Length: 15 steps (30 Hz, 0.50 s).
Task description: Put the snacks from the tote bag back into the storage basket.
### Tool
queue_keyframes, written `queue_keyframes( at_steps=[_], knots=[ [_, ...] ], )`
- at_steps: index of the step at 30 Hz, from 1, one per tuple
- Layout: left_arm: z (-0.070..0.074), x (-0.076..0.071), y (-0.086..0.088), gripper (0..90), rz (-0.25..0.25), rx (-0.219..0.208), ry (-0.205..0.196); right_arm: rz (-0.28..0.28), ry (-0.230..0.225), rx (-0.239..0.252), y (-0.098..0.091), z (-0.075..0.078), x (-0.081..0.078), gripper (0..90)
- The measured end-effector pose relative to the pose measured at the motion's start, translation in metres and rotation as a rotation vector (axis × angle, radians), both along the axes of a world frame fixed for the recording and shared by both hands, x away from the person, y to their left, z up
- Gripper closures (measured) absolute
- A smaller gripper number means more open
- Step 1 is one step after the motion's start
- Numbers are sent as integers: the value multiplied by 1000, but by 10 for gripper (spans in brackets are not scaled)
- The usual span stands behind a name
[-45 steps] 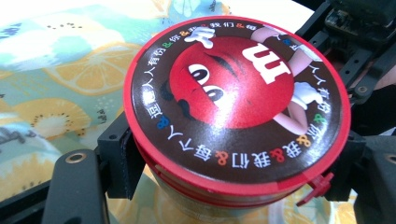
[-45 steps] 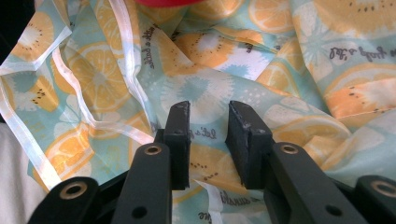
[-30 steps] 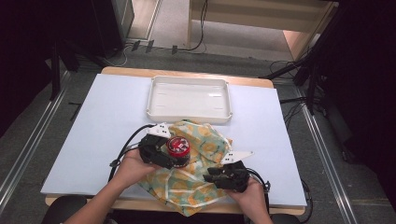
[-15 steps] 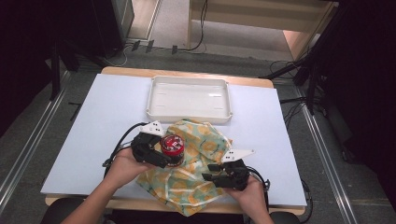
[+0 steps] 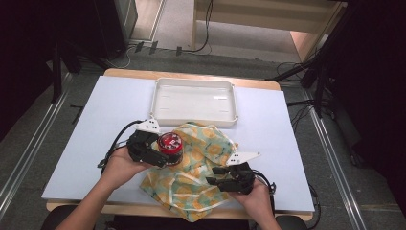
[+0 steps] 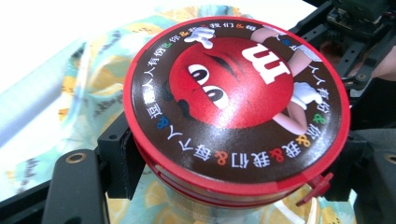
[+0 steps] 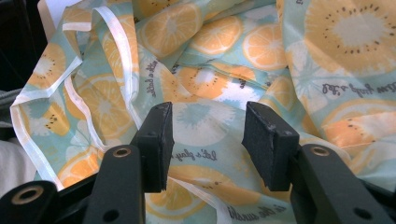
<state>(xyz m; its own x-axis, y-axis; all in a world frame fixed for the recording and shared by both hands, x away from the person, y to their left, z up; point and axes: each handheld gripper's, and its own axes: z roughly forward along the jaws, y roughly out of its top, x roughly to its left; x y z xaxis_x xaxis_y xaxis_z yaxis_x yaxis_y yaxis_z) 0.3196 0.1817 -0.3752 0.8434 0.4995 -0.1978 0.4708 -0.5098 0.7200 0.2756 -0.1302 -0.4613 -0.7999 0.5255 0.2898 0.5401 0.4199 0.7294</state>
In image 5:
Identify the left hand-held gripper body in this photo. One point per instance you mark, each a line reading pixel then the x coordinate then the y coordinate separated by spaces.
pixel 139 147

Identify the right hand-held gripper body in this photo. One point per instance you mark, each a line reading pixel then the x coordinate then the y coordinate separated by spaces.
pixel 242 179

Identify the red lidded can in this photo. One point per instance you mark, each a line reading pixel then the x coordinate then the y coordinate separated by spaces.
pixel 169 142

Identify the lemon print cloth bag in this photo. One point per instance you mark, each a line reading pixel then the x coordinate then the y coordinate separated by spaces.
pixel 194 191

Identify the person's right hand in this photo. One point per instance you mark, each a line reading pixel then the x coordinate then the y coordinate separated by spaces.
pixel 257 201

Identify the person's left hand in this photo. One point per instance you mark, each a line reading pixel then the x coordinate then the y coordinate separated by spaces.
pixel 119 166

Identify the white table cover sheet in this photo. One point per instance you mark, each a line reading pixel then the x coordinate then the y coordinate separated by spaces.
pixel 271 134

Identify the white plastic tray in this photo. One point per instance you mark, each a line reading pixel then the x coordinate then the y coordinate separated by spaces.
pixel 194 102

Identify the black chair armrest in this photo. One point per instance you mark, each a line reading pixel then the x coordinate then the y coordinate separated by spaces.
pixel 59 218
pixel 292 223

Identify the wooden table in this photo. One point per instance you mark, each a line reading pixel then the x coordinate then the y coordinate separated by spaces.
pixel 191 75

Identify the black metal stand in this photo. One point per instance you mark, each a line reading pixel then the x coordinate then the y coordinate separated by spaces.
pixel 322 60
pixel 57 73

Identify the dark cabinet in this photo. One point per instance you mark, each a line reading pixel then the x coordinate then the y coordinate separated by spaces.
pixel 111 25

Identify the light wooden desk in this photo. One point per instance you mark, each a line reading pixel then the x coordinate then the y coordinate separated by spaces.
pixel 255 16

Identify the metal floor rail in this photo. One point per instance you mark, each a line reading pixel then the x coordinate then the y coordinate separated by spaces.
pixel 338 179
pixel 28 153

